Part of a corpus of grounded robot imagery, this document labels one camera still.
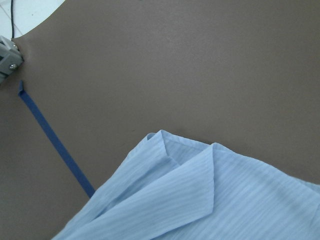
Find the light blue button-up shirt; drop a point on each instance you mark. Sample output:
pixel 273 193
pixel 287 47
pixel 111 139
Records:
pixel 173 188

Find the aluminium frame post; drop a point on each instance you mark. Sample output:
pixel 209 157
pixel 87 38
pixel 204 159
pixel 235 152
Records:
pixel 10 58

